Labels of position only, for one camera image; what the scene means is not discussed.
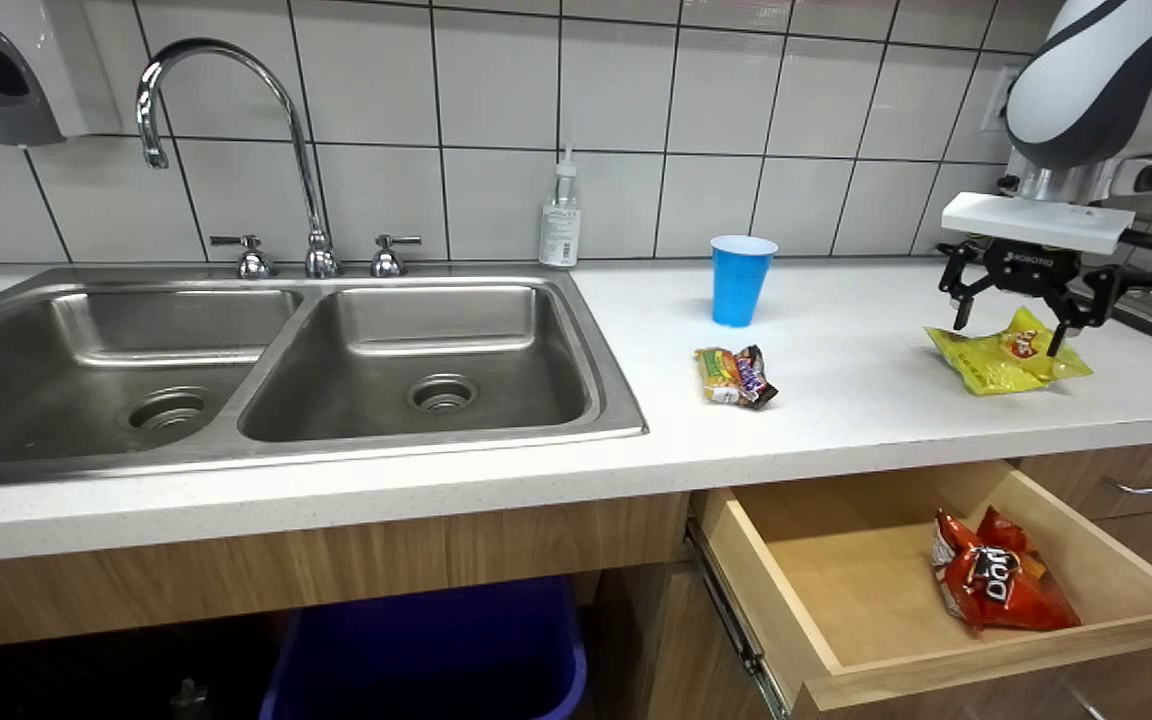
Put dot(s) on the blue recycling bin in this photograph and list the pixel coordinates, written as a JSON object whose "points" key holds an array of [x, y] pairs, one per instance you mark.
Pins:
{"points": [[428, 653]]}

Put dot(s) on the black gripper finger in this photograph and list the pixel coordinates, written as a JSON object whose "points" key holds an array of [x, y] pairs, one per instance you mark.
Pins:
{"points": [[963, 275], [1088, 294]]}

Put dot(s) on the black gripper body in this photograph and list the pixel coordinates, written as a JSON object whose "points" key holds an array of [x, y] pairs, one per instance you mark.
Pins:
{"points": [[1037, 267]]}

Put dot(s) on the chrome faucet knob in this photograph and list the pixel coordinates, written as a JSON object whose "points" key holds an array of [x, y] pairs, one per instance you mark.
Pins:
{"points": [[246, 258], [388, 254]]}

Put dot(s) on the red Doritos chip packet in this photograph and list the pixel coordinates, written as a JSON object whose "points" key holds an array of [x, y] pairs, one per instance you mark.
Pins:
{"points": [[1000, 580]]}

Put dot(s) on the wooden panel under sink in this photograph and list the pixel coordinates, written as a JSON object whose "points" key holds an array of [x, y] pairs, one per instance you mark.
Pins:
{"points": [[271, 574]]}

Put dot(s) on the dark multicolour candy packet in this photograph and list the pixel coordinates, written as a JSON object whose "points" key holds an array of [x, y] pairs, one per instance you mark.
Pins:
{"points": [[732, 376]]}

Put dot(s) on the chrome gooseneck faucet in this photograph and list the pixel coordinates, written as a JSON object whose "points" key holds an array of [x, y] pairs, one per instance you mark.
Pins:
{"points": [[300, 147]]}

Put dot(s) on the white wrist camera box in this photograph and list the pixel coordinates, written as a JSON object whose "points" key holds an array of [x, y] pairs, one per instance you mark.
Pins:
{"points": [[1037, 221]]}

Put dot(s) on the steel double sink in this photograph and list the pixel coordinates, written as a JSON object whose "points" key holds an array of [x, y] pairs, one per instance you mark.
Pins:
{"points": [[419, 361]]}

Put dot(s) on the wide closed wooden drawer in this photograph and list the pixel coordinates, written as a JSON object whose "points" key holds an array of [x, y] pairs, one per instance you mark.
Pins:
{"points": [[1080, 473]]}

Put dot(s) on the blue plastic cup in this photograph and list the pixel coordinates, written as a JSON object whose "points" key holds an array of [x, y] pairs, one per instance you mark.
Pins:
{"points": [[742, 286]]}

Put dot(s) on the yellow chip packet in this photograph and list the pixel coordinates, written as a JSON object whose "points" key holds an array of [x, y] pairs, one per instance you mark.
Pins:
{"points": [[1000, 361]]}

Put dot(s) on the clear sanitizer pump bottle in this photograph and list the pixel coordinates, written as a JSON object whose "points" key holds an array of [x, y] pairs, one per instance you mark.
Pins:
{"points": [[557, 227]]}

